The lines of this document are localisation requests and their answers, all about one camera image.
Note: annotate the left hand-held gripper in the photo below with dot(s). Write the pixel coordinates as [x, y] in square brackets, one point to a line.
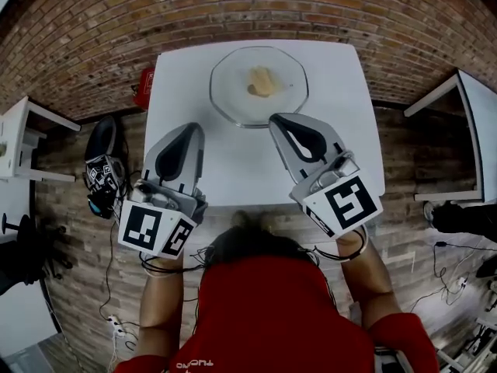
[143, 224]

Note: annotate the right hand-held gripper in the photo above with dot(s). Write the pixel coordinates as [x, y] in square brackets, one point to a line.
[349, 204]

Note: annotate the person's left forearm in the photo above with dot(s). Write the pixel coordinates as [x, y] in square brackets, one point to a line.
[159, 305]

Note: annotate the person's right forearm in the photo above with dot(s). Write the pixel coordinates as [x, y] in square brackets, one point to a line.
[369, 278]

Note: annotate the idle dark gripper device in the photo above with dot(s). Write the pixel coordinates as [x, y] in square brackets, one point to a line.
[101, 138]

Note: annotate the red canister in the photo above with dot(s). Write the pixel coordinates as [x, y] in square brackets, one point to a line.
[145, 88]

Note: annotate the white table with shelf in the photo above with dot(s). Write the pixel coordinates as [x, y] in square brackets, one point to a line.
[17, 130]

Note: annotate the black office chair base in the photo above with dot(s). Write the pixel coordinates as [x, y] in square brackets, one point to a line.
[31, 247]

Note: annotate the black bag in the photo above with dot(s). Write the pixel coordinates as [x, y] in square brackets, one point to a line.
[462, 220]

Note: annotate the person's red shirt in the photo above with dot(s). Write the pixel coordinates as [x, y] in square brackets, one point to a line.
[272, 317]

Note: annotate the white power strip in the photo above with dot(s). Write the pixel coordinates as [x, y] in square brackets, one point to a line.
[115, 326]

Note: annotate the white table with thick legs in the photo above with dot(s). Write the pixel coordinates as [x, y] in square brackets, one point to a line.
[485, 130]

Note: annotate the white metal rack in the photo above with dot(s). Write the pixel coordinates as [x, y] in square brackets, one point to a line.
[470, 352]

